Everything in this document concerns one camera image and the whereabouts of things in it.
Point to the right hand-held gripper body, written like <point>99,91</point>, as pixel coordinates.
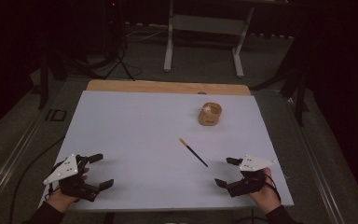
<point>248,183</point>

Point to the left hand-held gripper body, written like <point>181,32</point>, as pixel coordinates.
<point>65,169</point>

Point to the black pencil with wooden end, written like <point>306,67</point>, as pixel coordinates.
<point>193,152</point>

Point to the wooden pen holder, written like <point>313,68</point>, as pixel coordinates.
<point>209,118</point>

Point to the person's right hand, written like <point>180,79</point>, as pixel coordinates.
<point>267,197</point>

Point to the person's left hand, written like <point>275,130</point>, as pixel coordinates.
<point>61,200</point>

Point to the small white item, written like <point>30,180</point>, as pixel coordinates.
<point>206,109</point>

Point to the black metal stand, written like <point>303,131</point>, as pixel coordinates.
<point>44,84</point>
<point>300,93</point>

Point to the black tripod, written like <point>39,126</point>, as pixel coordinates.
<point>119,59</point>

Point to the black floor bracket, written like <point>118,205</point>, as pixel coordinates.
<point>56,115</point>

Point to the metal floor rail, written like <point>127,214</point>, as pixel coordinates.
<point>9,161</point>
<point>317,161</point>

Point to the white metal desk frame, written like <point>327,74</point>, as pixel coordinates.
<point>169,46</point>

